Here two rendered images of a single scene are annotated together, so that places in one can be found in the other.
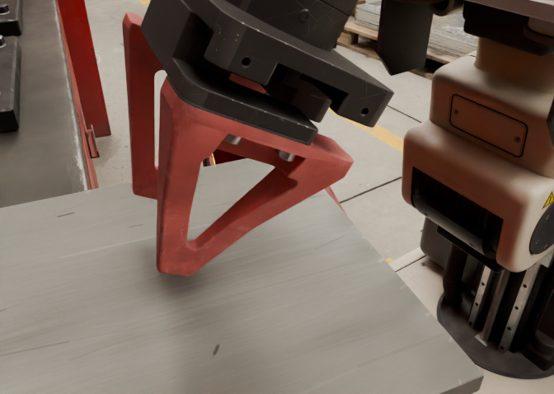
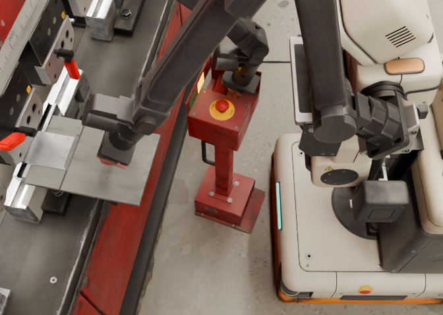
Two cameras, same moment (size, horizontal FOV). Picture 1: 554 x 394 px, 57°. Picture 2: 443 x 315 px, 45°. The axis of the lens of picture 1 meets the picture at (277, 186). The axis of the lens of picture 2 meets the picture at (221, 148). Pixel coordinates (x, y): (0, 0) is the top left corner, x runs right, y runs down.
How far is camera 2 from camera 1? 1.04 m
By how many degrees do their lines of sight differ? 35
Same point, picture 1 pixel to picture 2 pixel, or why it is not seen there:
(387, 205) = not seen: hidden behind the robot
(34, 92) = (149, 8)
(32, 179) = (124, 70)
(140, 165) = not seen: hidden behind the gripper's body
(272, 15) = (115, 146)
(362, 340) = (128, 189)
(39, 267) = (91, 144)
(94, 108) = not seen: outside the picture
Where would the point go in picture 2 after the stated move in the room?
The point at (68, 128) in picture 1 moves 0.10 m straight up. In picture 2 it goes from (149, 44) to (144, 20)
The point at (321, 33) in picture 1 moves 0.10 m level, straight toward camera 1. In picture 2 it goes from (123, 149) to (88, 184)
